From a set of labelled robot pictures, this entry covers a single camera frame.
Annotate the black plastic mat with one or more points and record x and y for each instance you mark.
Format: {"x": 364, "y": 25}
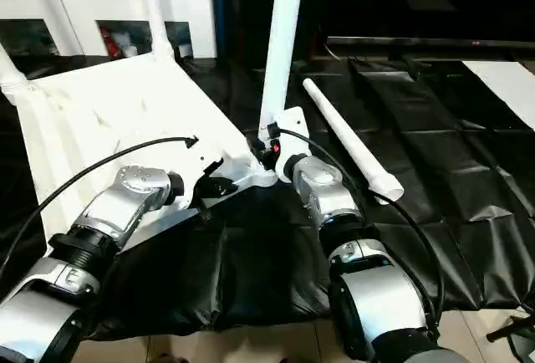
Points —
{"x": 271, "y": 262}

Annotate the white plastic table top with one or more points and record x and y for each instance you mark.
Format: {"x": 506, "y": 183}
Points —
{"x": 125, "y": 99}

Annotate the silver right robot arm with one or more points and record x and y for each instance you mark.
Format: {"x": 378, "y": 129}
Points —
{"x": 330, "y": 208}

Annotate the white plastic table leg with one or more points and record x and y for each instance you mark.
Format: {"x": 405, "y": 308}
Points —
{"x": 355, "y": 141}
{"x": 156, "y": 24}
{"x": 10, "y": 71}
{"x": 280, "y": 45}

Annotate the white cabinet with glass doors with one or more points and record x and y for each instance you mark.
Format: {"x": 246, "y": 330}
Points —
{"x": 75, "y": 11}

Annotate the white flat board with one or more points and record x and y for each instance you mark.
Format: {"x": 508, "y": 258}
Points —
{"x": 501, "y": 87}

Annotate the black metal stand frame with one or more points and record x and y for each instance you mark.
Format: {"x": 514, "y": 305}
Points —
{"x": 512, "y": 331}

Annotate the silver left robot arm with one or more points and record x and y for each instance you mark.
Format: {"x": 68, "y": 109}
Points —
{"x": 117, "y": 208}

